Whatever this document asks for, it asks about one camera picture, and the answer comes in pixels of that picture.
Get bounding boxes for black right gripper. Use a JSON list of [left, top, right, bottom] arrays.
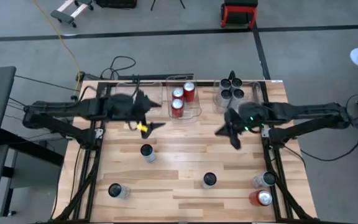
[[214, 102, 270, 150]]

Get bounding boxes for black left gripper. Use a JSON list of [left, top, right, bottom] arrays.
[[107, 88, 167, 139]]

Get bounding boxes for red Darth Vader soda can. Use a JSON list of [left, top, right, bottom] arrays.
[[172, 88, 185, 102], [170, 98, 185, 118], [248, 189, 273, 207], [183, 81, 196, 103]]

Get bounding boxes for Celsius can with blue band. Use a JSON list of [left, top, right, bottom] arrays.
[[108, 182, 131, 200], [251, 170, 277, 189], [201, 172, 218, 190], [140, 143, 157, 164]]

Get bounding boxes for narrow clear plastic bin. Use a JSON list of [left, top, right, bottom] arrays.
[[167, 73, 205, 125]]

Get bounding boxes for wide clear plastic bin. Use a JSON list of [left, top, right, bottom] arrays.
[[212, 79, 265, 113], [112, 80, 164, 118]]

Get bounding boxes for black power brick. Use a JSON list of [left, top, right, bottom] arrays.
[[78, 71, 104, 82]]

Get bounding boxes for black tripod legs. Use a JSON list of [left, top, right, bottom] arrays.
[[150, 0, 186, 11]]

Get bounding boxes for black case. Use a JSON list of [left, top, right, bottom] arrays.
[[95, 0, 138, 9]]

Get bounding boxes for red and black stool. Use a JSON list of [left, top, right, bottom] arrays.
[[220, 0, 259, 30]]

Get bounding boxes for wheeled wooden dolly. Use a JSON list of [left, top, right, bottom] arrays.
[[50, 0, 94, 28]]

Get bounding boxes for black looped cable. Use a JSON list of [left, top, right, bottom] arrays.
[[99, 55, 137, 80]]

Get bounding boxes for black aluminium extrusion frame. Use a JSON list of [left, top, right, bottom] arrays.
[[54, 79, 319, 224]]

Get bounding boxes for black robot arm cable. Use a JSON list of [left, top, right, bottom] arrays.
[[283, 93, 358, 162]]

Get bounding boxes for thin black cable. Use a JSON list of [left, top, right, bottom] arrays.
[[13, 74, 81, 93]]

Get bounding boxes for yellow extension cable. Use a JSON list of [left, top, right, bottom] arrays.
[[33, 0, 82, 110]]

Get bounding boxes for black desk leg frame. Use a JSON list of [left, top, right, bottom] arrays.
[[0, 127, 65, 218]]

